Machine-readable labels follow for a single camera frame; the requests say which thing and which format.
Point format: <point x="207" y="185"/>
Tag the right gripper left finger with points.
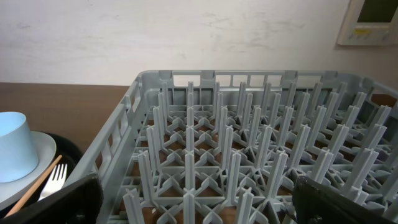
<point x="79" y="202"/>

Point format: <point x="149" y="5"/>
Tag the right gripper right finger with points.
<point x="317" y="203"/>

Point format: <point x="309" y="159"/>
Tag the grey dishwasher rack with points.
<point x="220" y="146"/>

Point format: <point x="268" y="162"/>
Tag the white plastic fork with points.
<point x="55" y="181"/>

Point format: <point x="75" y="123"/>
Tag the round black serving tray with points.
<point x="71" y="155"/>

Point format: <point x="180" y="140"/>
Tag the wooden chopstick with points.
<point x="34" y="187"/>

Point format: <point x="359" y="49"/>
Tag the pale green plate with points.
<point x="46" y="148"/>

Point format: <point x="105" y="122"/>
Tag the light blue cup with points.
<point x="18" y="153"/>

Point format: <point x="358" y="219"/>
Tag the wall control panel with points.
<point x="369" y="23"/>

